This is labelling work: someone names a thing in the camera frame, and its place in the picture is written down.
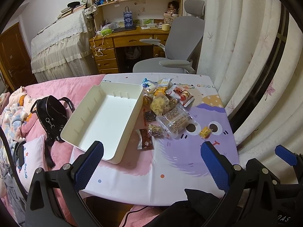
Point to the clear bag yellow puffs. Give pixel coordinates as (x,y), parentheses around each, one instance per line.
(158,104)

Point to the patterned fleece blanket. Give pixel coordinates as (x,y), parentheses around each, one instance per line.
(15,114)

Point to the large clear rice cake pack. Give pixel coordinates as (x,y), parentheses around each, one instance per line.
(174,121)

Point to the dark brown star snack packet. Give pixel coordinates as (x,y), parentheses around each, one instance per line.
(145,140)

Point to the blue white cookie packet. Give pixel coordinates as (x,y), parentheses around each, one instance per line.
(149,86)

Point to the small yellow candy packet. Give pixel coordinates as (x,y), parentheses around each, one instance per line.
(205,132)

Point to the blue gift bag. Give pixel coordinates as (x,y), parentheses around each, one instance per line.
(128,17)

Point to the orange oats bar packet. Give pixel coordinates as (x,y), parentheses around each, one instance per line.
(162,86)

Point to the wooden desk with drawers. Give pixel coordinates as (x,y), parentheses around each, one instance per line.
(120,51)

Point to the white pillow with print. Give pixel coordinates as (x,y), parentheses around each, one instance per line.
(33,154)

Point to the white floral curtain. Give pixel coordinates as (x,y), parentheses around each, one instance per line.
(252,51)

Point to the grey office chair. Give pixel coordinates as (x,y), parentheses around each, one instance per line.
(185,35)

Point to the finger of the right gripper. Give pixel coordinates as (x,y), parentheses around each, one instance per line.
(286,155)

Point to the red white apple chips bag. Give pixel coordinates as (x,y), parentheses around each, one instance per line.
(184,97)

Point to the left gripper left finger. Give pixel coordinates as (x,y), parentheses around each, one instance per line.
(85,165)

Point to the black handbag with strap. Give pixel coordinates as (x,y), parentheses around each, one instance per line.
(53,117)

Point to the dark raisin red-edged packet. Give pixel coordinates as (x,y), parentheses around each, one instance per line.
(149,116)

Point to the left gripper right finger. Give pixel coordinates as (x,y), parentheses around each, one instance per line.
(217,164)

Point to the clear packet nut cake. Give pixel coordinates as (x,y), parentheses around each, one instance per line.
(154,130)

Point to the brown wooden door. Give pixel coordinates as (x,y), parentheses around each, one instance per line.
(15,60)

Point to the white plastic storage tray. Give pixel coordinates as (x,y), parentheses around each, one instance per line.
(108,114)

